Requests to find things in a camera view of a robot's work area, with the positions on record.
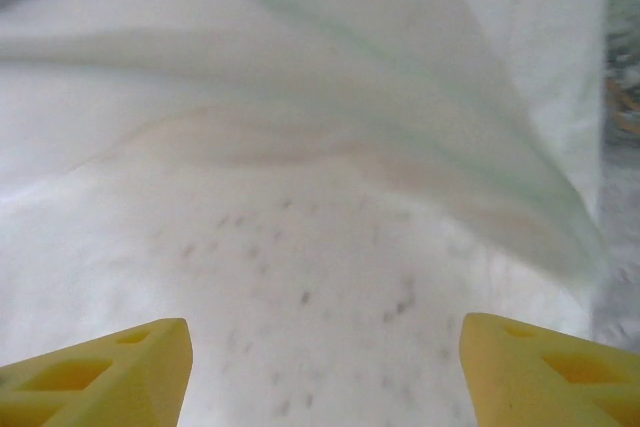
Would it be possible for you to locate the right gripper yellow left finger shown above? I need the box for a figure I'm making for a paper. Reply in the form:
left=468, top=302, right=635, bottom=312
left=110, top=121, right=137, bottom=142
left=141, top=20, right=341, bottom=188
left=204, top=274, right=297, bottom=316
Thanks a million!
left=0, top=317, right=194, bottom=427

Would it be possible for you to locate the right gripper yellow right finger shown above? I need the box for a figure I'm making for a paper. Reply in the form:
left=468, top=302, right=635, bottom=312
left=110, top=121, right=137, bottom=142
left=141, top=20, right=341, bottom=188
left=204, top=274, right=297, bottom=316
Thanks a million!
left=458, top=312, right=640, bottom=427

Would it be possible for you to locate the white t-shirt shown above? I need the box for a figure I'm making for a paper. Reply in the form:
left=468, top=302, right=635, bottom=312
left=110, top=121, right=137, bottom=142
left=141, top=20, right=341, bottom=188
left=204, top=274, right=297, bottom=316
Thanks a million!
left=0, top=0, right=621, bottom=427

